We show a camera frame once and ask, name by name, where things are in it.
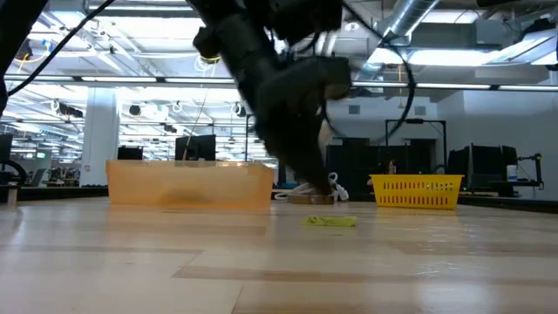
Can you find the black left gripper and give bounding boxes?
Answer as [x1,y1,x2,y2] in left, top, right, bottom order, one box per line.
[191,0,353,196]

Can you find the green eraser black print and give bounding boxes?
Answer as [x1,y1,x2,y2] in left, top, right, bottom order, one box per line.
[300,215,357,229]

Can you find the black partition cabinets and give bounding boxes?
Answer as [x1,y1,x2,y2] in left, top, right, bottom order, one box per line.
[325,138,437,195]

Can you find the orange translucent plastic tray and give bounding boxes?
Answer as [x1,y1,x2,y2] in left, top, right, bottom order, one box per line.
[105,159,276,211]

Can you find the yellow plastic basket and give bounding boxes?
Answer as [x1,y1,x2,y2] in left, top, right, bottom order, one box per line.
[369,174,465,210]

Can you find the small black monitor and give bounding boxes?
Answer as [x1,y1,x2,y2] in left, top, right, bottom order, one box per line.
[117,145,144,161]

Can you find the long ceiling light strip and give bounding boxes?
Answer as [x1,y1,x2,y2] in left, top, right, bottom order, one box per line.
[0,74,558,92]

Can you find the white square pillar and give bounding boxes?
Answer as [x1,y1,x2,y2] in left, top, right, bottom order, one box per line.
[80,86,119,188]

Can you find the black office chair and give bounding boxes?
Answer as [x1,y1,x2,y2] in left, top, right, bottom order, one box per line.
[0,158,30,188]

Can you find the white lamp cable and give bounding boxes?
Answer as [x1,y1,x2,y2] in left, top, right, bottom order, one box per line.
[274,172,350,202]

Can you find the yellow hanging cord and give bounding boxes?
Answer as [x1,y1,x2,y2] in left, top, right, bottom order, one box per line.
[396,64,405,110]

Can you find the black rig frame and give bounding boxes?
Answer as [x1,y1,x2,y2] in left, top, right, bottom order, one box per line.
[384,118,448,175]

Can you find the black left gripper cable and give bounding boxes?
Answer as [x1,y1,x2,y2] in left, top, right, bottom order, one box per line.
[322,0,417,145]

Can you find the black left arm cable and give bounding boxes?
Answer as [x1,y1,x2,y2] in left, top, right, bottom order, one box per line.
[6,0,115,97]

